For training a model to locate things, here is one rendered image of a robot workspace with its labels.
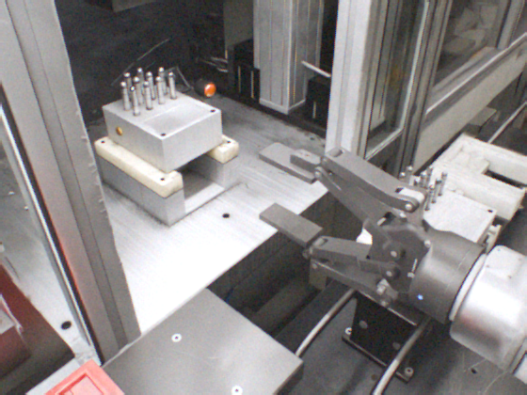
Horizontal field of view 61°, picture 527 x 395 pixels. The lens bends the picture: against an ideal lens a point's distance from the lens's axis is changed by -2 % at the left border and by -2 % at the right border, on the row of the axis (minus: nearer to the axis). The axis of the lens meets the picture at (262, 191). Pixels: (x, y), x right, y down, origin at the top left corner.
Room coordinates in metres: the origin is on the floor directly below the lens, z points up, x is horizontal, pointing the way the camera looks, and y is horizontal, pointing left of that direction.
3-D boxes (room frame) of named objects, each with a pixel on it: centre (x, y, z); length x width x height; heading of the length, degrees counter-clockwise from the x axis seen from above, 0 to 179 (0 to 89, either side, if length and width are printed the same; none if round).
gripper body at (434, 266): (0.29, -0.14, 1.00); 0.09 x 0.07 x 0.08; 48
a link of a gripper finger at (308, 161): (0.37, -0.05, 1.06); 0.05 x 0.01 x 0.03; 48
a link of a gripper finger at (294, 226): (0.39, -0.03, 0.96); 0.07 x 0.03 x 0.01; 48
